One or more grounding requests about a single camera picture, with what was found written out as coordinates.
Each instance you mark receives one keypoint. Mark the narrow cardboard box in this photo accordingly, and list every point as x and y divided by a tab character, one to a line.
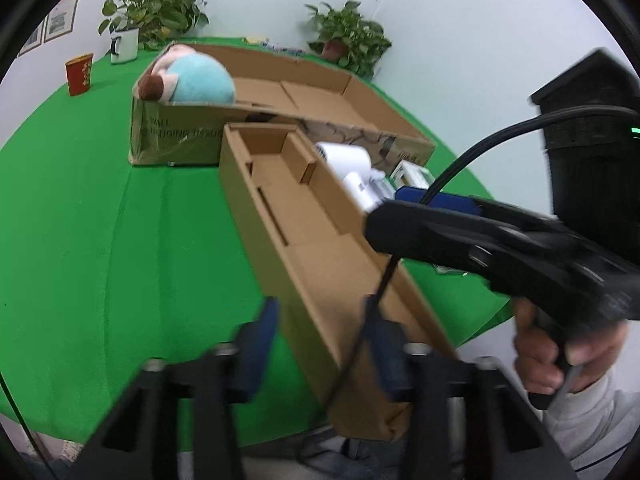
320	270

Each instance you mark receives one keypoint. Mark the large cardboard box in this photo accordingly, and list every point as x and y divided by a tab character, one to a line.
310	95

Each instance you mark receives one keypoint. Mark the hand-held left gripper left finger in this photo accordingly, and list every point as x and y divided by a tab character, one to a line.
256	350

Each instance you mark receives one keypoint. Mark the person's right hand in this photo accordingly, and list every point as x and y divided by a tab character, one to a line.
540	360

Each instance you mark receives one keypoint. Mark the flat colourful packets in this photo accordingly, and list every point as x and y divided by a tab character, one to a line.
280	46

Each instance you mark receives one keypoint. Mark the green tablecloth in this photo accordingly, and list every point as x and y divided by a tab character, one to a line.
75	210

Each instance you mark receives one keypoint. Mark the teal and pink plush toy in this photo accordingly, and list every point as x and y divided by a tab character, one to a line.
200	80

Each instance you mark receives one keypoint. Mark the red paper cup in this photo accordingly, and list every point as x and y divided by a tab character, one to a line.
79	75

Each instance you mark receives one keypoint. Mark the white and green medicine box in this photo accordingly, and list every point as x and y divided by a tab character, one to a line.
412	174

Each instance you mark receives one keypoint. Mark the person's right forearm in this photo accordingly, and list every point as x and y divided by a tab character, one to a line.
595	422

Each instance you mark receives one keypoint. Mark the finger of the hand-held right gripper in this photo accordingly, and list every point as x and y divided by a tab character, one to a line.
425	235
450	202

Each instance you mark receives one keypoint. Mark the white hair dryer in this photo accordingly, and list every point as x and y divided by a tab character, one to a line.
350	162

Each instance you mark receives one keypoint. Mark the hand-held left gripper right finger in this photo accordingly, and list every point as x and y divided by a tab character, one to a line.
387	360

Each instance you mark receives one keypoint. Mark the small framed wall picture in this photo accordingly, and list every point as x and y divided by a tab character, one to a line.
31	40

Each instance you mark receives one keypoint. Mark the potted plant in brown pot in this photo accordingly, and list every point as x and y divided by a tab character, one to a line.
350	30

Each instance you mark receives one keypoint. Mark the large framed wall picture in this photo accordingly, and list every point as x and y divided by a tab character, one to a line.
62	12

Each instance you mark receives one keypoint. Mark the potted plant in white mug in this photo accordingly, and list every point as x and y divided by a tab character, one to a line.
150	10

